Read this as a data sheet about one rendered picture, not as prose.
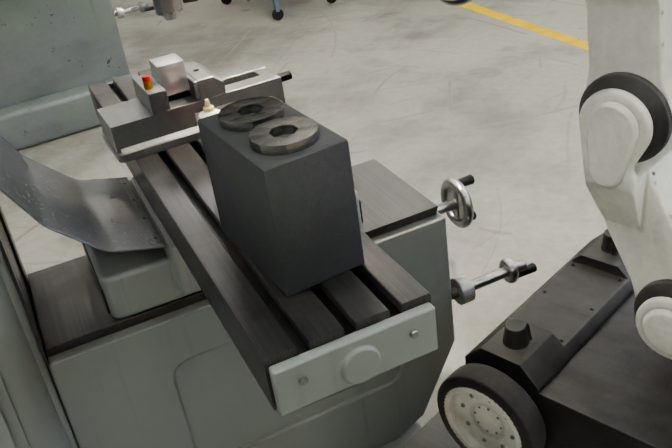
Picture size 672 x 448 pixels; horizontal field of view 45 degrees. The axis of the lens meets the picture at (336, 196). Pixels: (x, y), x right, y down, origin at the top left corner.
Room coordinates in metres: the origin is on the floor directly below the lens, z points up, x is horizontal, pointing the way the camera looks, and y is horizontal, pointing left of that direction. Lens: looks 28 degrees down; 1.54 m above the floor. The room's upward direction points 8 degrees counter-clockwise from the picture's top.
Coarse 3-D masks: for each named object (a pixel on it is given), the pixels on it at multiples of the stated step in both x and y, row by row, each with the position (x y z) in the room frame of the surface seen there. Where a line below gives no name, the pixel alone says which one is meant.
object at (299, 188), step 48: (240, 144) 0.95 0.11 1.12; (288, 144) 0.90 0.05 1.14; (336, 144) 0.91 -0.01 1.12; (240, 192) 0.95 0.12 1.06; (288, 192) 0.87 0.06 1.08; (336, 192) 0.90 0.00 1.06; (240, 240) 0.99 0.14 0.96; (288, 240) 0.87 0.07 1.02; (336, 240) 0.90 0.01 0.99; (288, 288) 0.86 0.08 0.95
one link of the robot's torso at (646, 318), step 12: (648, 300) 1.02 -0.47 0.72; (660, 300) 1.00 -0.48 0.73; (648, 312) 1.01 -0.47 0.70; (660, 312) 0.99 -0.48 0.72; (636, 324) 1.02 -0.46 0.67; (648, 324) 1.00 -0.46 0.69; (660, 324) 0.99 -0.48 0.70; (648, 336) 1.00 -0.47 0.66; (660, 336) 0.99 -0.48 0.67; (660, 348) 0.98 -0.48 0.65
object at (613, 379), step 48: (576, 288) 1.25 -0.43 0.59; (624, 288) 1.23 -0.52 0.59; (528, 336) 1.09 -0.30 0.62; (576, 336) 1.11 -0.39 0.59; (624, 336) 1.12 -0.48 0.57; (528, 384) 1.02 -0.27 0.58; (576, 384) 1.02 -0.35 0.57; (624, 384) 1.00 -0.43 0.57; (576, 432) 0.96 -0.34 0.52; (624, 432) 0.90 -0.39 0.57
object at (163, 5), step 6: (156, 0) 1.35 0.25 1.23; (162, 0) 1.34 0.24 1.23; (168, 0) 1.34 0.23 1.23; (174, 0) 1.35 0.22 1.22; (180, 0) 1.36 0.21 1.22; (156, 6) 1.35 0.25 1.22; (162, 6) 1.34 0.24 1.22; (168, 6) 1.34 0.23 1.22; (174, 6) 1.35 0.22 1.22; (180, 6) 1.36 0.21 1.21; (156, 12) 1.35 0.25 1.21; (162, 12) 1.34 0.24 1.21; (168, 12) 1.34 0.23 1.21; (174, 12) 1.34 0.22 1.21
